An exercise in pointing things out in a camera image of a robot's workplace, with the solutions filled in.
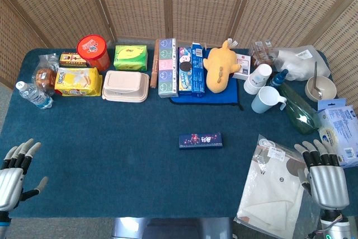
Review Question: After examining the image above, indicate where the clear pack of brown snacks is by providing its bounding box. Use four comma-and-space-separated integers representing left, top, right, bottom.
248, 40, 277, 71

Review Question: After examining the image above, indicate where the blue yellow cookie box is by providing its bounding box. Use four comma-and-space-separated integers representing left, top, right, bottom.
178, 46, 194, 96

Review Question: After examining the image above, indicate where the yellow biscuit pack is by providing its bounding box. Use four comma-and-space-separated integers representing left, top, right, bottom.
54, 67, 103, 97

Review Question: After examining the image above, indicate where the light blue mug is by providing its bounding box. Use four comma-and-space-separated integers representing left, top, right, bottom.
251, 86, 288, 114

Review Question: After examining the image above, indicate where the metal spoon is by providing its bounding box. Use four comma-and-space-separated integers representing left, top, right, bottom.
312, 61, 324, 100

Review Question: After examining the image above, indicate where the blue white wipes pack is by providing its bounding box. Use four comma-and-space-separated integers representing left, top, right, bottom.
317, 98, 358, 169

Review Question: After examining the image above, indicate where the open blue cardboard box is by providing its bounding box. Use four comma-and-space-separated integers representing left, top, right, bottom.
191, 42, 207, 99

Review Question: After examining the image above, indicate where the clear plastic water bottle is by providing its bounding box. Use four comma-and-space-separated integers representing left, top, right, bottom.
15, 81, 54, 110

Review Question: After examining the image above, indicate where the woven rattan folding screen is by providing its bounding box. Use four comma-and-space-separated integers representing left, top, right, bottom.
0, 0, 358, 102

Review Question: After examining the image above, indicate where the beige plastic lunch box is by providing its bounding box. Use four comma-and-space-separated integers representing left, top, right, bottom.
101, 70, 150, 103

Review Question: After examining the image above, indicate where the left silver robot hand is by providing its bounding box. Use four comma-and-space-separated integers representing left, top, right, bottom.
0, 138, 49, 212

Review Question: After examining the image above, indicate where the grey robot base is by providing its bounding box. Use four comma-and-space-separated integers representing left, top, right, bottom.
111, 217, 234, 239

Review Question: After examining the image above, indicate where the bagged brown bread bun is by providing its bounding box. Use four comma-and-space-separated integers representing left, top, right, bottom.
32, 53, 60, 96

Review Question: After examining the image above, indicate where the teal carpet table cover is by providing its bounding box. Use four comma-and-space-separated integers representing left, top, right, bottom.
0, 47, 358, 219

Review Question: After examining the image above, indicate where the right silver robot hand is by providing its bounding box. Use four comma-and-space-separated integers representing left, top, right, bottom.
294, 139, 350, 210

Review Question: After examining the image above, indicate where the dark blue small bottle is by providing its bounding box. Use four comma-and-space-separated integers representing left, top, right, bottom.
270, 68, 289, 87

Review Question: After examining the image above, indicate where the orange tub with red lid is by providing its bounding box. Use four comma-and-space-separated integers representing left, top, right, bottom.
76, 34, 111, 72

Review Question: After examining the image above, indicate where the pastel tissue pack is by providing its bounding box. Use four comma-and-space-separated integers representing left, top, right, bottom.
158, 37, 179, 99

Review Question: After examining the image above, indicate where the stack of white paper cups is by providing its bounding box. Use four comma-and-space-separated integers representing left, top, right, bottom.
243, 63, 273, 95

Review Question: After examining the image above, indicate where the green glass bottle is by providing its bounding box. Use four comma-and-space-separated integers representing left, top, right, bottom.
278, 82, 322, 135

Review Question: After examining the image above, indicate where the blue grey glasses case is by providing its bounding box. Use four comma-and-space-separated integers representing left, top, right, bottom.
178, 132, 224, 150

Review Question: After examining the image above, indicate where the small white red box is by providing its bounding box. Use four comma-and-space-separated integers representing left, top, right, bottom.
232, 53, 252, 80

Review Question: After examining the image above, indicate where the white filled plastic bag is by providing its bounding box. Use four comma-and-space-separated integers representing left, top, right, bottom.
270, 45, 331, 82

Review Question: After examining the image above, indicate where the green tissue pack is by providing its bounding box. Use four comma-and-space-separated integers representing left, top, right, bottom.
113, 44, 148, 72

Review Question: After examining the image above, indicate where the yellow plush toy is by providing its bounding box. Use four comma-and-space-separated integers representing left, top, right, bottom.
202, 37, 242, 93

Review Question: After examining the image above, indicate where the beige bowl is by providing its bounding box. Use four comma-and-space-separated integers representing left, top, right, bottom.
304, 76, 337, 102

